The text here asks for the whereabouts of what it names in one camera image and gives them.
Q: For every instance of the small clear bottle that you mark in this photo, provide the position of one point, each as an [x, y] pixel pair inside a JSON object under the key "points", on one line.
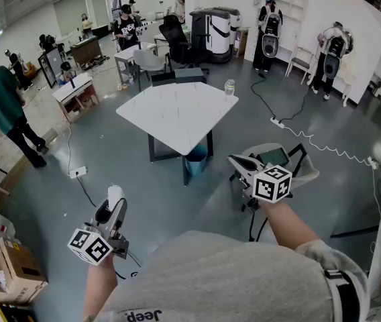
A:
{"points": [[131, 79]]}

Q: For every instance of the small white object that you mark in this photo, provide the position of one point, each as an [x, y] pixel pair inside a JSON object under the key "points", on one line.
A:
{"points": [[115, 195]]}

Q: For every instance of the teal waste bin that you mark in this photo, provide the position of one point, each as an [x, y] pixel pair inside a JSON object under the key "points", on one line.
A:
{"points": [[195, 164]]}

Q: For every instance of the grey metal table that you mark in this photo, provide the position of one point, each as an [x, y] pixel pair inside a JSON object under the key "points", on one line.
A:
{"points": [[128, 54]]}

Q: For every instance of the black table base frame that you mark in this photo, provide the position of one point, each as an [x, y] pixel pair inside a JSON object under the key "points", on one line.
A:
{"points": [[151, 146]]}

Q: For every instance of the black box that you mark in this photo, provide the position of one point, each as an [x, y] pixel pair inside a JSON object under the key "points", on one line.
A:
{"points": [[162, 79]]}

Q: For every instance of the person's left forearm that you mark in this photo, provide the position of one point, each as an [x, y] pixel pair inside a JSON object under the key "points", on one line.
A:
{"points": [[98, 287]]}

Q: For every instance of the grey shell chair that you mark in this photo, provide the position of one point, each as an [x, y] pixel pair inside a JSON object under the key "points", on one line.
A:
{"points": [[306, 173], [148, 60]]}

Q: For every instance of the tall cardboard box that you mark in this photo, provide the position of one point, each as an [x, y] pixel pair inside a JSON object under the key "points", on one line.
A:
{"points": [[241, 42]]}

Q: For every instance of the black office chair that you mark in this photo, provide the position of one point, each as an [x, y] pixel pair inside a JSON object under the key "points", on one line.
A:
{"points": [[177, 42]]}

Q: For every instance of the clear cup orange drink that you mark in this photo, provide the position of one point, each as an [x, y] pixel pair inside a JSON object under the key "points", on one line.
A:
{"points": [[122, 87]]}

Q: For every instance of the white power strip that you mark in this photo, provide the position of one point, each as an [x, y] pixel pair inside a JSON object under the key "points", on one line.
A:
{"points": [[277, 122], [78, 172]]}

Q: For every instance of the clear water bottle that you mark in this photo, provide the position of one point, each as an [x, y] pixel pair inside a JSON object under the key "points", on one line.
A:
{"points": [[229, 89]]}

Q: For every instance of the white black backpack device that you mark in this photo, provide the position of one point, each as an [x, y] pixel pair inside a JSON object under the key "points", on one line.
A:
{"points": [[334, 55], [271, 39]]}

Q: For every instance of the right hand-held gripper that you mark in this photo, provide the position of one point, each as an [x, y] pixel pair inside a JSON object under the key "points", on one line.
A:
{"points": [[271, 186]]}

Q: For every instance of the person's right forearm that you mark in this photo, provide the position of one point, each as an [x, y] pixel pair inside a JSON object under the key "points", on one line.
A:
{"points": [[287, 223]]}

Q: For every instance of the dark tablet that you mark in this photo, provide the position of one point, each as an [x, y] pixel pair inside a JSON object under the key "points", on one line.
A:
{"points": [[272, 156]]}

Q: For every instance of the brown wooden cabinet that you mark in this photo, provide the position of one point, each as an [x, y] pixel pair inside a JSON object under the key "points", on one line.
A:
{"points": [[84, 50]]}

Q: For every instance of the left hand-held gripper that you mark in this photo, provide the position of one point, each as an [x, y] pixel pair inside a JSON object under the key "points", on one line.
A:
{"points": [[90, 247]]}

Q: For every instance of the white wooden chair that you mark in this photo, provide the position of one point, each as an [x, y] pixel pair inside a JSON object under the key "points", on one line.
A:
{"points": [[300, 62]]}

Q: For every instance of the white top wooden desk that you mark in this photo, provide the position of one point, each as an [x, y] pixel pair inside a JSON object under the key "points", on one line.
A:
{"points": [[71, 87]]}

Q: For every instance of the black framed board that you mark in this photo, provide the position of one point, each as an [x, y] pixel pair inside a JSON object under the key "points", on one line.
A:
{"points": [[51, 64]]}

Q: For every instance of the brown cardboard box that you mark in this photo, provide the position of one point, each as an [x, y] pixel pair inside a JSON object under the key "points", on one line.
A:
{"points": [[16, 270]]}

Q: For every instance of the white black robot machine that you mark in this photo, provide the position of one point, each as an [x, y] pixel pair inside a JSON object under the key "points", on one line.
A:
{"points": [[217, 35], [234, 22]]}

